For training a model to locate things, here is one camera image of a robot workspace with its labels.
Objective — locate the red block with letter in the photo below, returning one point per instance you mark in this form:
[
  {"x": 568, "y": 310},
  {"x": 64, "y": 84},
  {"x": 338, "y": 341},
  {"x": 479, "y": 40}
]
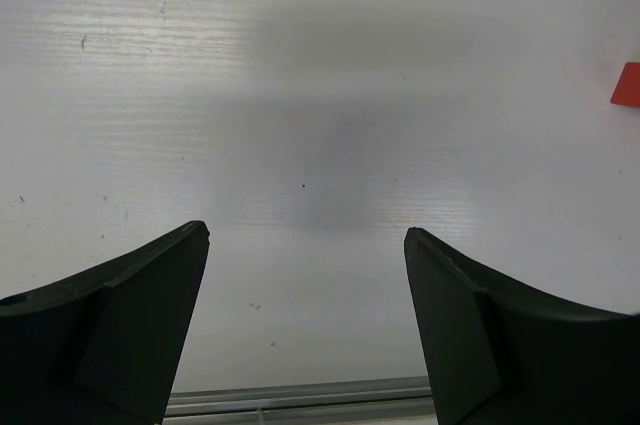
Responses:
[{"x": 627, "y": 90}]

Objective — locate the aluminium rail front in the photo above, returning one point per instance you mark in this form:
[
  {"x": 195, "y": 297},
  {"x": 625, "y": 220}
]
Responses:
[{"x": 408, "y": 394}]

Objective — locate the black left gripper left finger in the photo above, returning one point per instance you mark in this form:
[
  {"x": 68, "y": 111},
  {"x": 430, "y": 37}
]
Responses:
[{"x": 103, "y": 346}]

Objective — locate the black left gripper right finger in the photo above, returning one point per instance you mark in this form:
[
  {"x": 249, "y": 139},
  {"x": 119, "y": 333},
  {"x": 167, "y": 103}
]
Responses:
[{"x": 499, "y": 351}]

